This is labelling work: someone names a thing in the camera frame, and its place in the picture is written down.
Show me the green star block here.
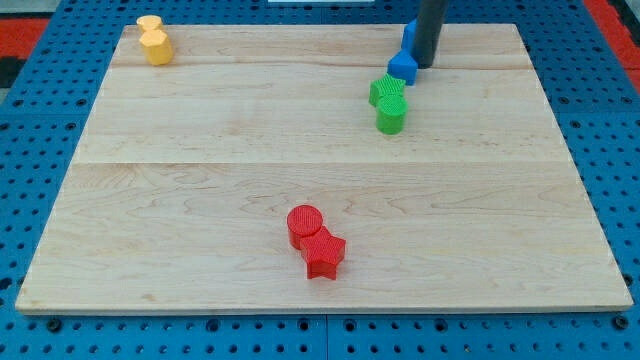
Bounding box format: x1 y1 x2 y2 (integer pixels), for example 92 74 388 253
369 73 406 107

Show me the light wooden board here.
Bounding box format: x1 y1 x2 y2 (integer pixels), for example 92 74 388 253
16 24 633 315

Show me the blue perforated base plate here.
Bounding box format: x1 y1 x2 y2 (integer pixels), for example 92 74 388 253
1 0 639 359

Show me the yellow hexagon block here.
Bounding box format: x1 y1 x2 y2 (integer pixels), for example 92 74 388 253
139 30 174 66

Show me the yellow round block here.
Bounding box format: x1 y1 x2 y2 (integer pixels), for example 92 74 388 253
136 15 163 33

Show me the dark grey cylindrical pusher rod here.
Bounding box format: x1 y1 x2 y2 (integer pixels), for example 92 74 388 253
411 0 449 69

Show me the blue cube block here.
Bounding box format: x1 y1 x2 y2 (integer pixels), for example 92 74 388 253
401 19 417 52

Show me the red star block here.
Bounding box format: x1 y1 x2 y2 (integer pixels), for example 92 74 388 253
300 226 346 280

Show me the red cylinder block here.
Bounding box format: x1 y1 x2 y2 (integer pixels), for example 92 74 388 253
286 204 324 250

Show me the blue triangular block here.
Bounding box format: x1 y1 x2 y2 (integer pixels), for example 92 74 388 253
387 49 418 86

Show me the green cylinder block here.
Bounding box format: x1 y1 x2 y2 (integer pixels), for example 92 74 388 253
376 95 408 135

